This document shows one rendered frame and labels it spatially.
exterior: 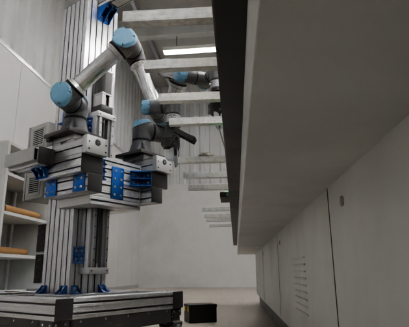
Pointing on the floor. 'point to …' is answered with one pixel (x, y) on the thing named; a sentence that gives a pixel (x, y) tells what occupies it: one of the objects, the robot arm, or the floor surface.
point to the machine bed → (354, 244)
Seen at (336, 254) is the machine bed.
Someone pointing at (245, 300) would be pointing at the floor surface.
